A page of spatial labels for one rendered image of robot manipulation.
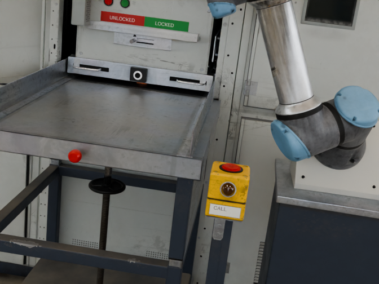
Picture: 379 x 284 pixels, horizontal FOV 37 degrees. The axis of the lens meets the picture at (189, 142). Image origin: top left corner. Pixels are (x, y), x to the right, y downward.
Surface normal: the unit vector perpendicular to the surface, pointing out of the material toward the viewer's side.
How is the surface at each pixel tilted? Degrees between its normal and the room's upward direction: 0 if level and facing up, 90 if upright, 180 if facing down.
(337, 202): 0
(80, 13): 90
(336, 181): 45
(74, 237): 90
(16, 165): 90
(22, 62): 90
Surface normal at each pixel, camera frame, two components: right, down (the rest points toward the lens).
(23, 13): 0.80, 0.26
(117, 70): -0.11, 0.28
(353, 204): 0.11, -0.95
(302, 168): 0.01, -0.47
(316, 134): 0.28, 0.20
